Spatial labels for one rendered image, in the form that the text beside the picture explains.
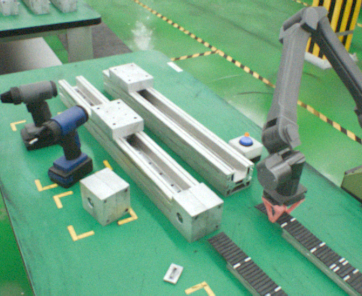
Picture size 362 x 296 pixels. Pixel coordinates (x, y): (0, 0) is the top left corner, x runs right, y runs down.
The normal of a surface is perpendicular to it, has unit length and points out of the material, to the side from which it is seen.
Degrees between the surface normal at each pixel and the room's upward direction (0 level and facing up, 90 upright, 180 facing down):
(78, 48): 90
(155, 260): 0
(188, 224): 90
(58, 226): 0
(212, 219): 90
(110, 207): 90
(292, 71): 43
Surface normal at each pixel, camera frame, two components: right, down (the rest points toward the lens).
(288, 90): 0.45, -0.29
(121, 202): 0.69, 0.43
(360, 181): -0.84, 0.27
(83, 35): 0.49, 0.51
